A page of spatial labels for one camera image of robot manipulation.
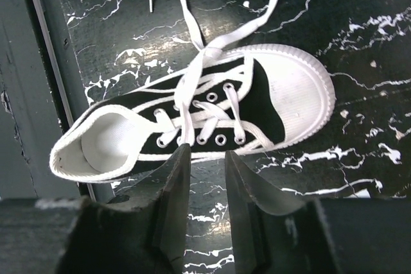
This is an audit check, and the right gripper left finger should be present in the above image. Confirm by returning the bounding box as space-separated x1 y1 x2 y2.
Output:
57 144 191 273

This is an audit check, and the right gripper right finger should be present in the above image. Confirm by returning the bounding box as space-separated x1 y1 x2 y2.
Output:
225 151 340 273

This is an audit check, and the black white sneaker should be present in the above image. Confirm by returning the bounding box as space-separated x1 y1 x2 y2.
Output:
49 0 336 183

